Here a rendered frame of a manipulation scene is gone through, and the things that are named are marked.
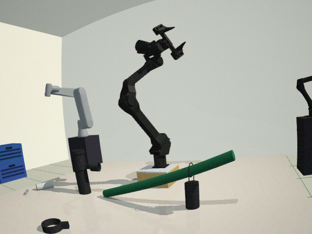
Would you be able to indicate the dark green long tube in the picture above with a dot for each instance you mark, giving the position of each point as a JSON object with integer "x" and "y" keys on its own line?
{"x": 195, "y": 169}

